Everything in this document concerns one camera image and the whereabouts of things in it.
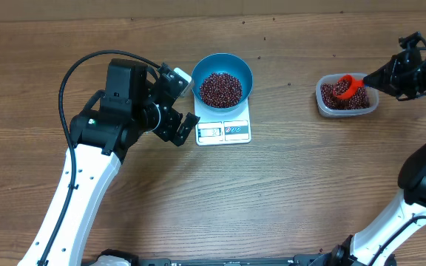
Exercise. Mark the white digital kitchen scale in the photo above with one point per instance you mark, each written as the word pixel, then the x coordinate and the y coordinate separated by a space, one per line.
pixel 221 126

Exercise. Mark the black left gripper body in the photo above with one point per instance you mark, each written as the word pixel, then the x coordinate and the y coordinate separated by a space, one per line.
pixel 164 125

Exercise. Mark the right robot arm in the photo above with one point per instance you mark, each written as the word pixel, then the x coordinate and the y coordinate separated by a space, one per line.
pixel 404 215

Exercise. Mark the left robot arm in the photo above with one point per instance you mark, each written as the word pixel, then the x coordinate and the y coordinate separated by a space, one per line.
pixel 137 98

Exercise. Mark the teal plastic bowl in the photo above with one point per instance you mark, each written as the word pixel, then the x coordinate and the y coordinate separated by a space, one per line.
pixel 220 63

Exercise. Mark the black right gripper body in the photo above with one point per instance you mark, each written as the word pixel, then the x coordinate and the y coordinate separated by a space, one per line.
pixel 398 69

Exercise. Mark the clear plastic bean container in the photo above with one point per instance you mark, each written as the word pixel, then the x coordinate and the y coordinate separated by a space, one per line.
pixel 335 113

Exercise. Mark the red beans in container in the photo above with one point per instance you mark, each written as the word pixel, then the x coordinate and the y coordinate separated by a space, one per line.
pixel 359 100

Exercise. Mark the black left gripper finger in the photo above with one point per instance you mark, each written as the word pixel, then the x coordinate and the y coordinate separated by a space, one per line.
pixel 169 81
pixel 185 128

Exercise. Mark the orange scoop with blue handle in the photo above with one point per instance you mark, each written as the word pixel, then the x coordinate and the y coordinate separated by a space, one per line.
pixel 354 85

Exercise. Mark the red beans in bowl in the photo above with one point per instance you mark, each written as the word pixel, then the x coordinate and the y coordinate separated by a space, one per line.
pixel 221 90

